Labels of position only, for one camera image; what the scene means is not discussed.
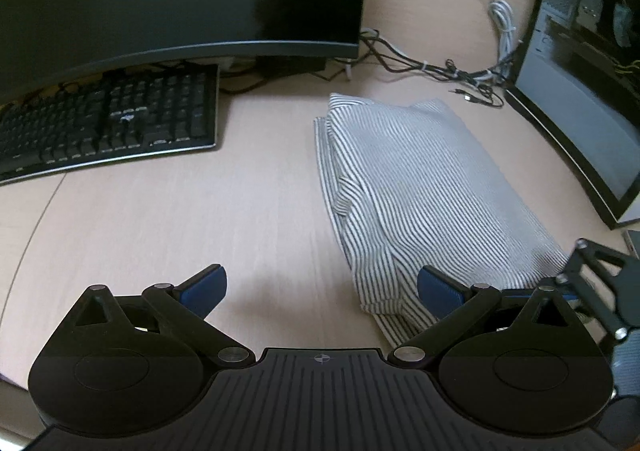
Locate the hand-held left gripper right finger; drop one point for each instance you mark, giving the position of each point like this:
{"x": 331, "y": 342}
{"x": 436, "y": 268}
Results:
{"x": 440, "y": 296}

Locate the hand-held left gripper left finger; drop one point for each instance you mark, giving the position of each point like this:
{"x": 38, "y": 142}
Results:
{"x": 205, "y": 288}

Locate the black computer case glass panel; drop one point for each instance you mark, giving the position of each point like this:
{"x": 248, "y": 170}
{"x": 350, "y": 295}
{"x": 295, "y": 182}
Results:
{"x": 590, "y": 106}

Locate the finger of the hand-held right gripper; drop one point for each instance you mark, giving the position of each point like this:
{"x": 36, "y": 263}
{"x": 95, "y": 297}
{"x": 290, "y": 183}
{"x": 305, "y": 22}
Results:
{"x": 605, "y": 286}

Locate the black monitor stand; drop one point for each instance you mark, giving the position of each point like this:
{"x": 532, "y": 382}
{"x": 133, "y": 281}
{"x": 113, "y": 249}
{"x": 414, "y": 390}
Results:
{"x": 290, "y": 67}

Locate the black keyboard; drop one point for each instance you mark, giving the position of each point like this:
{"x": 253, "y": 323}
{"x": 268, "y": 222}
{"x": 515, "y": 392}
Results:
{"x": 125, "y": 121}

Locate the smartphone in white case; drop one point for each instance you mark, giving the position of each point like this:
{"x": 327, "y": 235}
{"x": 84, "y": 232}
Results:
{"x": 634, "y": 241}

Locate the grey striped shirt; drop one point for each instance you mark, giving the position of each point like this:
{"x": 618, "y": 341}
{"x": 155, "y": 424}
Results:
{"x": 425, "y": 181}

